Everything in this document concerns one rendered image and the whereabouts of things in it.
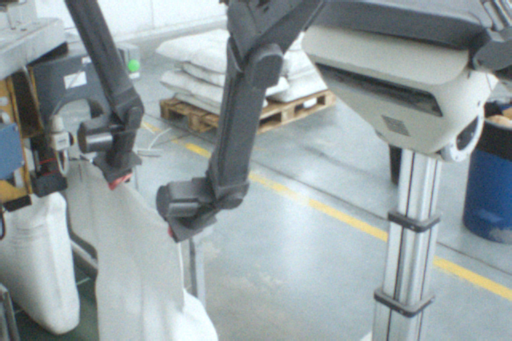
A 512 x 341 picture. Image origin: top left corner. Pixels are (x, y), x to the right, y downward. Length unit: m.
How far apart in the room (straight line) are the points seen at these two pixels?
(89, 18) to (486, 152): 2.38
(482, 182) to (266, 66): 2.62
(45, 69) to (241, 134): 0.70
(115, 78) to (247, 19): 0.57
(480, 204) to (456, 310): 0.70
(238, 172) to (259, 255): 2.09
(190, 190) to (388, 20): 0.47
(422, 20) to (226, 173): 0.39
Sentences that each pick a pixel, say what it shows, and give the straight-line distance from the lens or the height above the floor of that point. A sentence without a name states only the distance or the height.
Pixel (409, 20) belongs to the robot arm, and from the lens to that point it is 0.84.
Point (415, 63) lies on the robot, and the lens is 1.20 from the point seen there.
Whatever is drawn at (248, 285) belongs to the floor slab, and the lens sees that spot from 2.89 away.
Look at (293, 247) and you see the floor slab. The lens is 3.16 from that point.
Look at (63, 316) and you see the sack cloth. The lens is 2.13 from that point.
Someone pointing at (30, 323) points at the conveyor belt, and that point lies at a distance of 2.22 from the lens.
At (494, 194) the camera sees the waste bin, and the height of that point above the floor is 0.27.
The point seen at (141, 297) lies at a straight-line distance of 1.49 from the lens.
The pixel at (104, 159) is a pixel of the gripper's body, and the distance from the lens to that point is 1.44.
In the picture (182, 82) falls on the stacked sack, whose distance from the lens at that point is 4.57.
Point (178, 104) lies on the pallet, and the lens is 4.76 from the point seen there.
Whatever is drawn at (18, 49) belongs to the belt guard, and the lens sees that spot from 1.37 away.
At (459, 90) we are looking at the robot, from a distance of 1.19.
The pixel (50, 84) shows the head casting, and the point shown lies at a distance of 1.52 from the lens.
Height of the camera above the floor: 1.73
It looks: 26 degrees down
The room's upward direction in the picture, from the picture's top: straight up
